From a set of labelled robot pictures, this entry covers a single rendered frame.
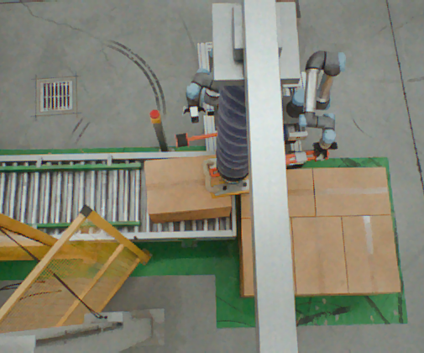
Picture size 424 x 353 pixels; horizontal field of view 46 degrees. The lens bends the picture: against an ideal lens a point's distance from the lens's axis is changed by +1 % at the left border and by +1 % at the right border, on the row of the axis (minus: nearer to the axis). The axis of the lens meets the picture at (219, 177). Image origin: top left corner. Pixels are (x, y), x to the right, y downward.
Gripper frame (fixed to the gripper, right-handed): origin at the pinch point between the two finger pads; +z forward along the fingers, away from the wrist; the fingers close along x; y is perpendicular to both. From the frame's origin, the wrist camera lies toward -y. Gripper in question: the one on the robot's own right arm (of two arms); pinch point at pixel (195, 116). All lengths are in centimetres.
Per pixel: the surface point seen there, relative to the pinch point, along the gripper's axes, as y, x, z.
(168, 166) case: -15, 22, 57
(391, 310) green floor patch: -131, -155, 152
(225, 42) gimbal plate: -28, -13, -135
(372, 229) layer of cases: -67, -132, 98
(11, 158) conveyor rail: 13, 149, 92
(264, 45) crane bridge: -41, -24, -153
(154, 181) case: -24, 33, 57
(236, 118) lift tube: -39, -18, -90
